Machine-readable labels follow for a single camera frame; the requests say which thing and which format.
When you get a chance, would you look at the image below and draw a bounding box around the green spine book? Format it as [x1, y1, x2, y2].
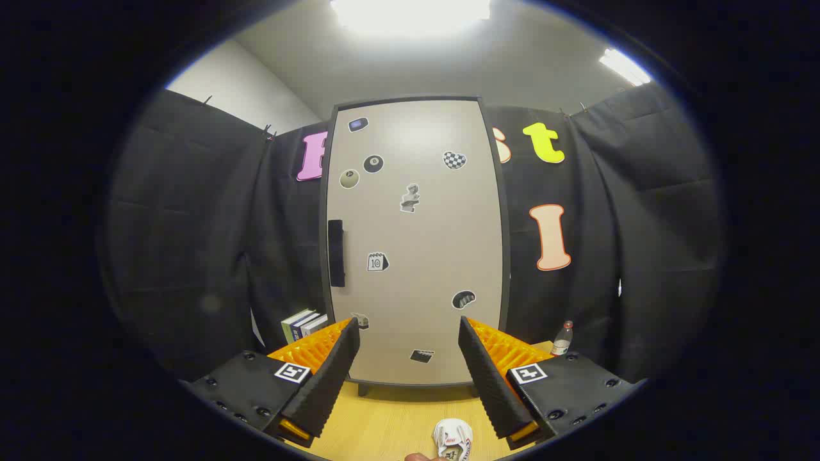
[282, 309, 315, 343]

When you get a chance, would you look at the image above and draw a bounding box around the large ceiling light panel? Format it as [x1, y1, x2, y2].
[330, 0, 491, 33]

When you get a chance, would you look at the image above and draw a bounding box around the white shoe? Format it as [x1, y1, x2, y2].
[433, 419, 473, 460]

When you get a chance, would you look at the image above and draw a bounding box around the black door handle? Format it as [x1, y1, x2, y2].
[328, 220, 346, 287]

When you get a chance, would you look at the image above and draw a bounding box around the blue spine book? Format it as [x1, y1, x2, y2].
[291, 312, 321, 341]

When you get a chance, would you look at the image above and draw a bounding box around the black backdrop cloth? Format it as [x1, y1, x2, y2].
[106, 83, 728, 385]

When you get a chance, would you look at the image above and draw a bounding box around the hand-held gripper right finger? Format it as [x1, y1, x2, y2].
[457, 316, 648, 451]

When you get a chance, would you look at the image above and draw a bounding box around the dark grey shoe cabinet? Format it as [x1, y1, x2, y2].
[318, 96, 511, 398]

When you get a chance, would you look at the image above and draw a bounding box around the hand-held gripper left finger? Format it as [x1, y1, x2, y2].
[186, 317, 361, 449]

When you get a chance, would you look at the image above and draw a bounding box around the beige shoe cabinet door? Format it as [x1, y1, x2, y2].
[327, 101, 504, 385]

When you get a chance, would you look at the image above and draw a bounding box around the clear plastic bottle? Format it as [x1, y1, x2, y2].
[551, 321, 574, 357]

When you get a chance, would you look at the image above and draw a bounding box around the small ceiling light panel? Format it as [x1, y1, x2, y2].
[599, 49, 651, 87]

